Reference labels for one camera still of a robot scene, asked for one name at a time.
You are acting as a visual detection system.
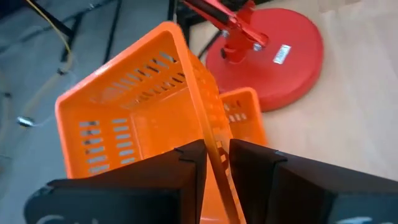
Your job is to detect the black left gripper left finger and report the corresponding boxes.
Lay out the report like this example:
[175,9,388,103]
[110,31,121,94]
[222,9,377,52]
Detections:
[23,139,208,224]

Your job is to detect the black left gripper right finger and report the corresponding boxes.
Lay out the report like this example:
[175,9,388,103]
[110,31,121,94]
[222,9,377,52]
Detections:
[229,138,398,224]

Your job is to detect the orange plastic slotted basket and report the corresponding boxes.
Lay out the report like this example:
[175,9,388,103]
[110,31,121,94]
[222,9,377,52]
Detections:
[55,21,247,224]
[219,87,269,147]

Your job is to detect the red round lamp base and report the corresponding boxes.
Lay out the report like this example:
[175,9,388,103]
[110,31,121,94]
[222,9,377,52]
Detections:
[205,7,325,113]

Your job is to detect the silver metal plug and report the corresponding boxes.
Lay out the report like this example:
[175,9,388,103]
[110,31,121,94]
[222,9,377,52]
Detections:
[16,115,35,128]

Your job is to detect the white barcode sticker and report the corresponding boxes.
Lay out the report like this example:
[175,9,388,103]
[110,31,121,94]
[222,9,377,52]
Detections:
[272,44,292,65]

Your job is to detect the yellow cable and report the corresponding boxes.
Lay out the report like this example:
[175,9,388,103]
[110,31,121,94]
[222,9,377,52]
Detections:
[25,0,75,75]

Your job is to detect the black cable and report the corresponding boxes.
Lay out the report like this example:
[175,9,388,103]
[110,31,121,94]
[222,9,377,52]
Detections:
[102,0,123,65]

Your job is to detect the black metal frame leg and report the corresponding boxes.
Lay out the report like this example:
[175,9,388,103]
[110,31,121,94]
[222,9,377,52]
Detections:
[24,0,76,38]

